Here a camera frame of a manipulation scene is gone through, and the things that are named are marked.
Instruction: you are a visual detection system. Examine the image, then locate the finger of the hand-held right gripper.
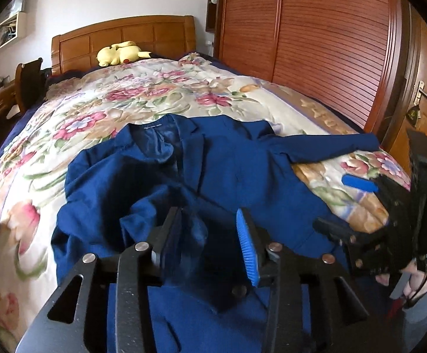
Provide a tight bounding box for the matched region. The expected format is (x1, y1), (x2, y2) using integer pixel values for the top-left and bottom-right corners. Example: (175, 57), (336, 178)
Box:
(342, 174), (413, 229)
(314, 218), (383, 251)

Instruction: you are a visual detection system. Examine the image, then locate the wooden slatted wardrobe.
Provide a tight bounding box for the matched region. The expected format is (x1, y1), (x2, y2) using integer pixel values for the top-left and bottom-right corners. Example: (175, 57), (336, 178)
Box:
(205, 0), (413, 144)

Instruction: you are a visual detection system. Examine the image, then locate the wooden bed headboard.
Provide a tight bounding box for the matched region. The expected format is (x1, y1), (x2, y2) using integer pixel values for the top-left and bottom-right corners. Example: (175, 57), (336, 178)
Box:
(51, 15), (196, 76)

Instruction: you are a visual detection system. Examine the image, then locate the yellow plush toy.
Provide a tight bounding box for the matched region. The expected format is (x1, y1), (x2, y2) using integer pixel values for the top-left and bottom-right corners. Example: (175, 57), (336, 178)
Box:
(96, 40), (151, 67)

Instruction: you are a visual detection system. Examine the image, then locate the metal door handle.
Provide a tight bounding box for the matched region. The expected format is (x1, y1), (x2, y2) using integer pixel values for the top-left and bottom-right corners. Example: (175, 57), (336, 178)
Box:
(412, 81), (427, 105)

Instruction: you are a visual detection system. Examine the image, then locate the floral blanket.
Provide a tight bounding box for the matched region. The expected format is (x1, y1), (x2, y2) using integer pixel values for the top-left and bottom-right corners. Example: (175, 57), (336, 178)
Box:
(0, 53), (411, 353)

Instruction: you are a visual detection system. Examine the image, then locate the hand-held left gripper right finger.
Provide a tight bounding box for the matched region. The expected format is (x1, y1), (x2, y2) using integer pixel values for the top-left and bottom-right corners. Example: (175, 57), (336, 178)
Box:
(236, 208), (370, 353)

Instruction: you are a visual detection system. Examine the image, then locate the wooden chair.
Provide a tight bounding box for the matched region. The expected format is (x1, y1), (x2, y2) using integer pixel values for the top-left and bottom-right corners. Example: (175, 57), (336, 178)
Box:
(15, 58), (47, 114)

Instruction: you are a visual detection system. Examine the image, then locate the navy blue jacket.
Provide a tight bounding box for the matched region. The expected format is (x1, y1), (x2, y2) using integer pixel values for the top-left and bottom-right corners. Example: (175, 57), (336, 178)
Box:
(50, 113), (381, 353)

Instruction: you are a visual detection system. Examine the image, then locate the navy bed sheet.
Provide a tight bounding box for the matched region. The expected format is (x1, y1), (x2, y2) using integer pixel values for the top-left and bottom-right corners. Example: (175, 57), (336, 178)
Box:
(0, 59), (89, 210)

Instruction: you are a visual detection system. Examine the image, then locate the person's right hand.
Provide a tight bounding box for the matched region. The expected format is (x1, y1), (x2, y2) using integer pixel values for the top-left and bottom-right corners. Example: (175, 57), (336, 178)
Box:
(401, 259), (427, 304)

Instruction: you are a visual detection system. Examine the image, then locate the white wall shelf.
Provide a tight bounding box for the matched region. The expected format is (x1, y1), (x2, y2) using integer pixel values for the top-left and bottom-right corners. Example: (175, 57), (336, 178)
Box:
(0, 0), (28, 61)

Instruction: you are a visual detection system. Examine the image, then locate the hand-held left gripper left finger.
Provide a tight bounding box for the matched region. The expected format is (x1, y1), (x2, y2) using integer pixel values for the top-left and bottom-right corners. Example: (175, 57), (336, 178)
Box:
(15, 207), (185, 353)

